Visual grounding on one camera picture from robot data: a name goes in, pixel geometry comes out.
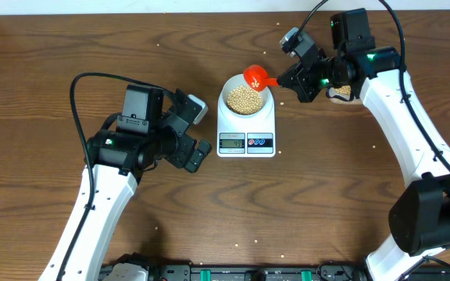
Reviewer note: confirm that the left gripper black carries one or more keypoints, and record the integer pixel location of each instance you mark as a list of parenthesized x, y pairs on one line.
[(180, 157)]

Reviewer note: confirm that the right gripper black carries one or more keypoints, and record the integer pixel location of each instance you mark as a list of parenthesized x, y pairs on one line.
[(299, 83)]

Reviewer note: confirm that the red plastic scoop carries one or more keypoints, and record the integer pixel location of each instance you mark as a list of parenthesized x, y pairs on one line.
[(258, 79)]

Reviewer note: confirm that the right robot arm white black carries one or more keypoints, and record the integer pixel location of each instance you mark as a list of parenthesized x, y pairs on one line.
[(419, 221)]

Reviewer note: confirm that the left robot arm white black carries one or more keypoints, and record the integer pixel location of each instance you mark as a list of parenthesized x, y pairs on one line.
[(108, 182)]

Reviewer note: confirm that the white digital kitchen scale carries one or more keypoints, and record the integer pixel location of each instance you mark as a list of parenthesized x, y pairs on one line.
[(247, 136)]

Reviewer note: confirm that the grey round bowl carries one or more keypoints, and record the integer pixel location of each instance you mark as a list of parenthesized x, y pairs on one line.
[(241, 99)]

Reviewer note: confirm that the clear plastic soybean container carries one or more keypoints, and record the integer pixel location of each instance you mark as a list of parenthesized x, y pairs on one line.
[(342, 96)]

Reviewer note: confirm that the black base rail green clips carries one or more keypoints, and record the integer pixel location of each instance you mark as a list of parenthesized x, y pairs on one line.
[(164, 269)]

